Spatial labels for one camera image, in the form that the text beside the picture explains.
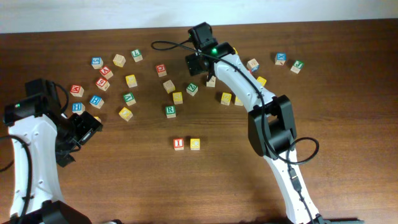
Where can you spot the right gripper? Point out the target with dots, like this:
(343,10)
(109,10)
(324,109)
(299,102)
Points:
(191,61)

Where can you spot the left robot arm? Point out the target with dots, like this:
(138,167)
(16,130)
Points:
(43,138)

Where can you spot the yellow block upper left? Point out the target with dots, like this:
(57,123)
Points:
(131,81)

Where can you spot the yellow C block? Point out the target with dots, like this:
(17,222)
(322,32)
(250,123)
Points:
(195,144)

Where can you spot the plain yellow-sided block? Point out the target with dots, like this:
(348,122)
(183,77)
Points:
(119,60)

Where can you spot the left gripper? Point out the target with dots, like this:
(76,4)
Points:
(88,126)

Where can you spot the green V block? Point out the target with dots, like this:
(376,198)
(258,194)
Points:
(129,99)

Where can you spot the green R block lower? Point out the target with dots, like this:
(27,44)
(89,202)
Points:
(170,111)

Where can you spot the yellow block lower left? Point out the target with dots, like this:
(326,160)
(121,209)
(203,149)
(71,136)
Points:
(98,119)

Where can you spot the plain block blue side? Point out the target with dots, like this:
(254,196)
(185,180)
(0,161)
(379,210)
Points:
(252,65)

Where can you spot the green J block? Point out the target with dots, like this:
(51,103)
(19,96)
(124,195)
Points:
(297,66)

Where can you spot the blue H block tilted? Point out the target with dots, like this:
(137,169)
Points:
(96,101)

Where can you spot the blue S block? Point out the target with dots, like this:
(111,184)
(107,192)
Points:
(97,62)

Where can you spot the yellow S block tilted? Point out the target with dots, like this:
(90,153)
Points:
(226,98)

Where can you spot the green L block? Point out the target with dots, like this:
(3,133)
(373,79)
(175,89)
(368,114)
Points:
(137,55)

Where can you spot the red I block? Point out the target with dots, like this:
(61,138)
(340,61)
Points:
(178,144)

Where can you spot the yellow E block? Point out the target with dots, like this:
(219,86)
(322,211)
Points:
(237,101)

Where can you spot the red 6 block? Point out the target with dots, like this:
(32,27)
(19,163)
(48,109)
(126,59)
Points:
(102,84)

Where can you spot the yellow O block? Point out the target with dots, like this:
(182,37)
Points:
(126,114)

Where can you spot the yellow block right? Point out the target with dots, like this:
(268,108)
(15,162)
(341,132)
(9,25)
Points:
(262,81)

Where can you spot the blue X block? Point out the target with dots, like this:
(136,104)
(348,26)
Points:
(280,58)

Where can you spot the green Z block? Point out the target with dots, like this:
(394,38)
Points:
(192,89)

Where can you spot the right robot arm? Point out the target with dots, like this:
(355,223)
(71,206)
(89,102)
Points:
(271,124)

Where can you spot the red Q block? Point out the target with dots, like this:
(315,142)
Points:
(161,70)

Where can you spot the red M block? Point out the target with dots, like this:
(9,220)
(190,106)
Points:
(77,90)

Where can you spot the red A block left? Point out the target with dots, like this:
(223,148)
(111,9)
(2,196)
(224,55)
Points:
(106,72)

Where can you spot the plain wood block centre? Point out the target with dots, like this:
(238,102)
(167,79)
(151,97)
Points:
(169,86)

